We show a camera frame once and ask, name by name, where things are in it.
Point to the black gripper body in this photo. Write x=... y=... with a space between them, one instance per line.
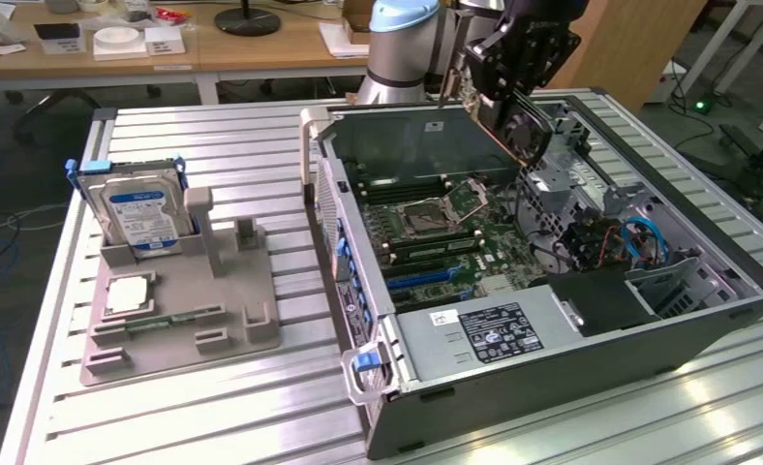
x=543 y=17

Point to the graphics card with black fan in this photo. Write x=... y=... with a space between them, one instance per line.
x=523 y=131

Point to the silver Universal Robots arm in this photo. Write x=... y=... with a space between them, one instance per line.
x=393 y=68

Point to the wooden cabinet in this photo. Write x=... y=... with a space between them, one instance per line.
x=633 y=48

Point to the brown cardboard box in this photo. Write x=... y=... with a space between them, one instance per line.
x=355 y=17

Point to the white paper stack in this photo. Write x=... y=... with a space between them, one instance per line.
x=339 y=41

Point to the green indicator light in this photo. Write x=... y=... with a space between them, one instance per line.
x=701 y=105

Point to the perforated metal drive cage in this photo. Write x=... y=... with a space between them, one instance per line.
x=549 y=194

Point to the open socket cover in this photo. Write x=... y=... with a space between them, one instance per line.
x=467 y=199

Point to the CPU socket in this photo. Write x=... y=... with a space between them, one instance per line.
x=425 y=218

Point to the green motherboard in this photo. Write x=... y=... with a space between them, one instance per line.
x=495 y=252

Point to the RAM stick with white label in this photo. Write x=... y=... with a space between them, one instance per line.
x=433 y=247

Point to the black round lamp base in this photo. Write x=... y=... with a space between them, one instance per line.
x=247 y=21

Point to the silver chipset heat sink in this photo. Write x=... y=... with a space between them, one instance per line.
x=497 y=286

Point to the blue expansion slot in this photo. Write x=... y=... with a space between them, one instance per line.
x=420 y=280

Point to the blue slot retainer strip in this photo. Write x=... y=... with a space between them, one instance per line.
x=349 y=271

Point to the red packet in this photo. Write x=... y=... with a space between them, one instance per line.
x=168 y=15

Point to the small white labelled box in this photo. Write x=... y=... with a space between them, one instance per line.
x=163 y=41

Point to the metal disk bay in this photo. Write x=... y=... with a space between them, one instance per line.
x=678 y=286

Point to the white box with round bowl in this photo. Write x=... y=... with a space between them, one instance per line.
x=119 y=43

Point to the grey power supply unit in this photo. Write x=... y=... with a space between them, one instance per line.
x=433 y=349

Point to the hard disk in blue caddy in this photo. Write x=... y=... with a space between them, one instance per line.
x=139 y=213

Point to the blue case latch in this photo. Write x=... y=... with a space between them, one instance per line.
x=363 y=363

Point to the white box with black top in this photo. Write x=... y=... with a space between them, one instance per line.
x=59 y=39

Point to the open dark grey PC case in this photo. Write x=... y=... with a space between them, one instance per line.
x=549 y=387

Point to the grey parts rack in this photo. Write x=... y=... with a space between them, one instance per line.
x=187 y=300

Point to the black office chair base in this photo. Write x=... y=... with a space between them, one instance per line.
x=52 y=104

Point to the silver CPU chip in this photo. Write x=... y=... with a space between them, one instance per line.
x=128 y=294

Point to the green RAM stick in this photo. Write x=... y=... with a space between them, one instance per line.
x=161 y=322

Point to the wooden desk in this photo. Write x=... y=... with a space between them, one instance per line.
x=7 y=68

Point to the white paper card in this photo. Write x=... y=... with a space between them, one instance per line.
x=1 y=49

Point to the white table frame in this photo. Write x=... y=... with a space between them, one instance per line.
x=736 y=43

